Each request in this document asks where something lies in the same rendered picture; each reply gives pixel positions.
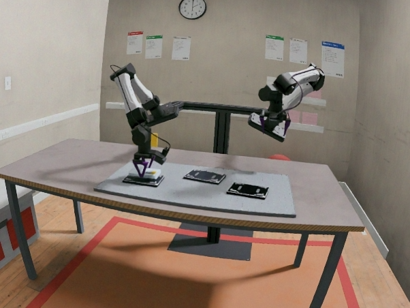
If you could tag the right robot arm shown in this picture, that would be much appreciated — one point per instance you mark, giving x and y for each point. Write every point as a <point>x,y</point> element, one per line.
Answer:
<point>148,100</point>

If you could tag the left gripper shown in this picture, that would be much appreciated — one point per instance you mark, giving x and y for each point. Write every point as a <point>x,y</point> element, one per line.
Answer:
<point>274,113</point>

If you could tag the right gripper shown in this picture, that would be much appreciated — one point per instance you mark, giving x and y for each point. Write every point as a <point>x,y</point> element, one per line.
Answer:
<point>145,152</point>

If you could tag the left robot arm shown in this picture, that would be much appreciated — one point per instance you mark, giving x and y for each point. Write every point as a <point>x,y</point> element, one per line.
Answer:
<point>286,85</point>

